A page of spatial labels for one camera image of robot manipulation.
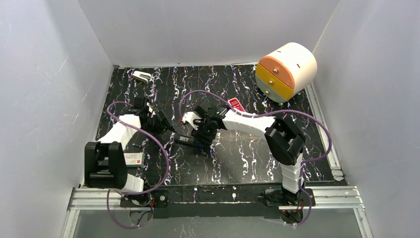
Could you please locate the white remote control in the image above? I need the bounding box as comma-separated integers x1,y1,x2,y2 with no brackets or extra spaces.
228,98,245,112

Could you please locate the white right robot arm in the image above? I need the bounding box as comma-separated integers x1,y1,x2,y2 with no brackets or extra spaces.
181,101,306,205

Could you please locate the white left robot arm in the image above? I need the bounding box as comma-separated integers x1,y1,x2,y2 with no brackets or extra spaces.
84,97,175,195

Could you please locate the white battery box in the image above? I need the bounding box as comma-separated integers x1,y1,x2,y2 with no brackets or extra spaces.
124,152,145,167

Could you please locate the round orange drawer cabinet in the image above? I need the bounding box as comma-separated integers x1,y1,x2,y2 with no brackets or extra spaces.
255,42,317,104

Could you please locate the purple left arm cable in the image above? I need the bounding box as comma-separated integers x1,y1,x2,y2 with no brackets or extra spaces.
106,101,171,230

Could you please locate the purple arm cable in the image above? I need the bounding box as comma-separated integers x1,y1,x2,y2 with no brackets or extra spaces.
178,90,333,226
106,101,171,230

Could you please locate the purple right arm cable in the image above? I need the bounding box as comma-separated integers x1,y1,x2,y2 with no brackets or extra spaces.
178,90,333,226

